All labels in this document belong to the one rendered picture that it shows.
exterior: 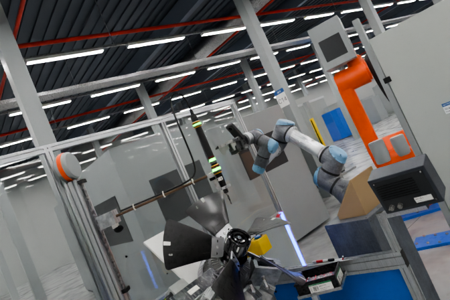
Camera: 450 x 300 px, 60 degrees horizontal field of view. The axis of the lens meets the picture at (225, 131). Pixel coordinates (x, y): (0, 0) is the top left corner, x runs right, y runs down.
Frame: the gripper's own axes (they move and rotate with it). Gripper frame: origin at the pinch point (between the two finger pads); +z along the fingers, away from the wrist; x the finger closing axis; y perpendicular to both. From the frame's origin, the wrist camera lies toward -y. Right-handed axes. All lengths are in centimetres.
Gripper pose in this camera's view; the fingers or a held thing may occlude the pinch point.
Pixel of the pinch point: (221, 144)
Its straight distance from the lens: 207.4
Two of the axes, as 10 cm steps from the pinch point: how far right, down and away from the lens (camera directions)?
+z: -6.1, 2.1, -7.7
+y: 4.0, 9.1, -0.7
